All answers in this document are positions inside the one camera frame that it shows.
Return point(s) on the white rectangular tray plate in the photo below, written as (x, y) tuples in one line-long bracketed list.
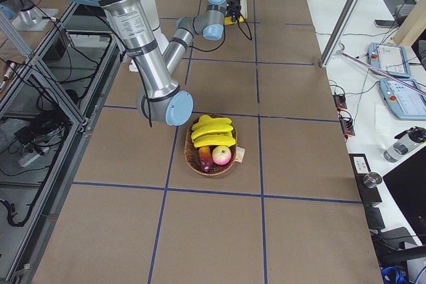
[(244, 8)]

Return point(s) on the brown wicker basket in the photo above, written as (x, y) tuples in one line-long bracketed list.
[(191, 153)]

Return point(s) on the paper price tag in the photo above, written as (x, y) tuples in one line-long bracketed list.
[(240, 152)]

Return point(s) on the pink white apple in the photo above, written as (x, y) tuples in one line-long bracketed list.
[(221, 155)]

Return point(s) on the dark purple mango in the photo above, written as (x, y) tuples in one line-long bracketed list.
[(205, 158)]

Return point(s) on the orange black power strip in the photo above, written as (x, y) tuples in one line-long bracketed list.
[(345, 118)]

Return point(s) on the blue teach pendant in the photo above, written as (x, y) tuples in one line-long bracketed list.
[(403, 102), (391, 59)]

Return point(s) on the clear water bottle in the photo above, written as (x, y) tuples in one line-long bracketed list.
[(406, 142)]

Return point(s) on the black monitor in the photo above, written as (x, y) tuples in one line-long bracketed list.
[(406, 184)]

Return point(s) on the aluminium frame post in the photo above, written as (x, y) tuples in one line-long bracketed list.
[(337, 33)]

